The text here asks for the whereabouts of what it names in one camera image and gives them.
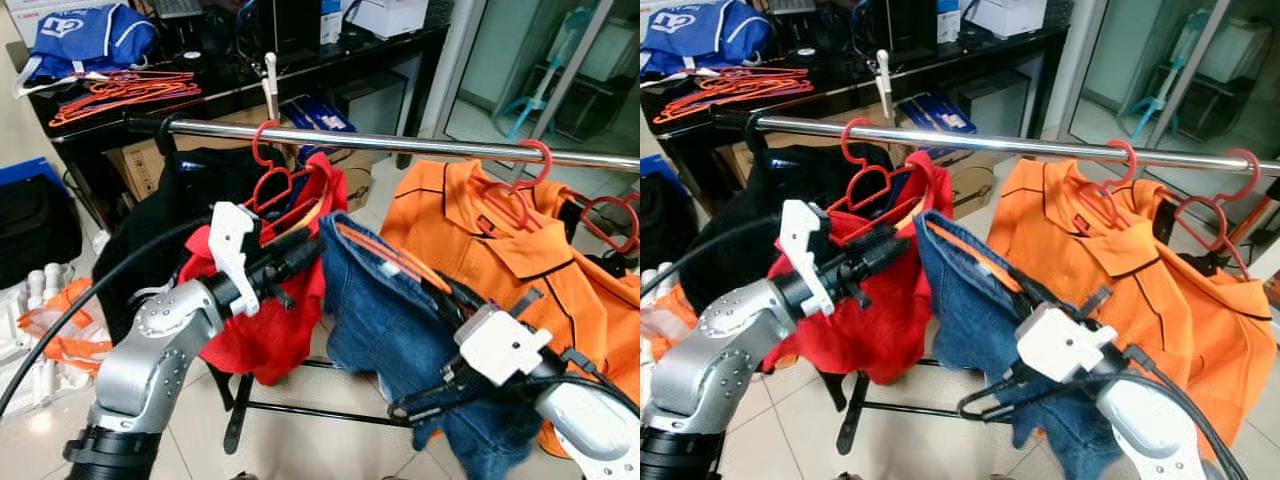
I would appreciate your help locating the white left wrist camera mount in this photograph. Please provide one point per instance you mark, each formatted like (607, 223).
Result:
(800, 250)
(232, 250)

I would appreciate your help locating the small cardboard box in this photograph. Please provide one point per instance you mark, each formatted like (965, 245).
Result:
(355, 180)
(970, 185)

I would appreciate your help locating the large cardboard box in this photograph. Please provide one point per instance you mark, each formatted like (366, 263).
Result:
(745, 165)
(140, 165)

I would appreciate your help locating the red plastic hanger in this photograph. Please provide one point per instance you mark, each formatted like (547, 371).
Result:
(605, 200)
(545, 160)
(846, 148)
(1254, 170)
(1130, 160)
(257, 148)

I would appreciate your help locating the blue denim jeans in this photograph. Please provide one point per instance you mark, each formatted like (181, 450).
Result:
(970, 330)
(390, 330)

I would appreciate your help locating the black glossy table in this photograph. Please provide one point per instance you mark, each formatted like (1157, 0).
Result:
(830, 85)
(230, 85)

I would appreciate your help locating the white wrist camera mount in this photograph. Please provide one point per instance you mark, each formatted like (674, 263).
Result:
(232, 250)
(500, 345)
(800, 250)
(1060, 345)

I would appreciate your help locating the orange plastic hanger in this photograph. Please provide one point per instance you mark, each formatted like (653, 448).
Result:
(975, 255)
(385, 256)

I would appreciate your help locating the chrome clothes rack rail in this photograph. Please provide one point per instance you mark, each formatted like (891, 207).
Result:
(1000, 141)
(400, 143)

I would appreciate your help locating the glass sliding door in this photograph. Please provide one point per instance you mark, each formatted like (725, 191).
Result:
(1075, 60)
(455, 60)

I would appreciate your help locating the pile of orange hangers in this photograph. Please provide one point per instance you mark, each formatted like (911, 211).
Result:
(730, 90)
(120, 95)

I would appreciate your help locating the blue storage box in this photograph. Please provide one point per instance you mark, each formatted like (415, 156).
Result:
(655, 170)
(30, 172)

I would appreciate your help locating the black clothes rack frame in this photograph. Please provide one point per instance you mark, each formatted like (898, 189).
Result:
(236, 425)
(850, 420)

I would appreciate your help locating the blue sports bag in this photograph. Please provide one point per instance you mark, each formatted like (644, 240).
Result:
(700, 35)
(90, 40)

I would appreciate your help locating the black garment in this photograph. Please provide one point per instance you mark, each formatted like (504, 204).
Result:
(740, 220)
(150, 220)

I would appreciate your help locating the white and blue carton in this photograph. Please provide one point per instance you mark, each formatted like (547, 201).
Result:
(331, 20)
(948, 20)

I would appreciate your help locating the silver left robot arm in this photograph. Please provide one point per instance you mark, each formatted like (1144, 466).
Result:
(150, 350)
(720, 350)

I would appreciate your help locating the black bag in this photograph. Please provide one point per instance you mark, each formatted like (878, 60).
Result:
(35, 230)
(660, 230)

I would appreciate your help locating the white clothes pole clip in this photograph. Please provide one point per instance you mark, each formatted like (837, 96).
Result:
(883, 80)
(271, 85)

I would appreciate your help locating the red shirt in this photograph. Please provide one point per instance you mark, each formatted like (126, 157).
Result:
(860, 340)
(270, 340)

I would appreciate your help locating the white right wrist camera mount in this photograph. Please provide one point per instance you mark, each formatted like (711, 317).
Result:
(1060, 345)
(500, 345)

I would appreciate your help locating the teal stand behind glass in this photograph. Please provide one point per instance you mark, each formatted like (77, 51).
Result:
(540, 90)
(1165, 95)

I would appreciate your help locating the black monitor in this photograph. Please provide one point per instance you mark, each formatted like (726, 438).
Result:
(898, 25)
(280, 25)

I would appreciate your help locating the white and orange plastic bag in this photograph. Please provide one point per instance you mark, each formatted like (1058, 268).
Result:
(70, 330)
(665, 320)

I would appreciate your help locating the white printer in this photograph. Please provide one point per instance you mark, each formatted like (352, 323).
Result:
(390, 15)
(1005, 15)

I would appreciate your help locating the blue flat box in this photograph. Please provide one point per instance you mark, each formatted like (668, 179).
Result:
(320, 115)
(935, 112)

